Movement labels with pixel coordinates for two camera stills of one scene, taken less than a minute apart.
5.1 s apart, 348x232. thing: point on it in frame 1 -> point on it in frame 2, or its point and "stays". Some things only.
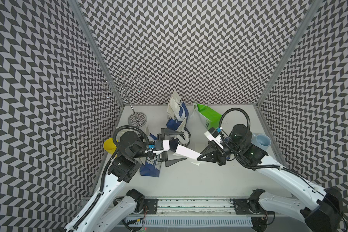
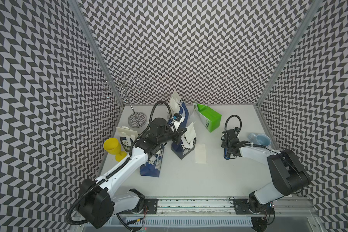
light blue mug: x=261 y=140 stays
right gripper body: x=223 y=153 -> x=224 y=144
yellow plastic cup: x=109 y=146 stays
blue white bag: x=152 y=167 stays
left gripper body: x=161 y=158 -> x=168 y=136
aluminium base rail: x=196 y=212 stays
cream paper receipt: x=184 y=151 -> x=190 y=133
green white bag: x=211 y=118 stays
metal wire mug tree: x=123 y=89 stays
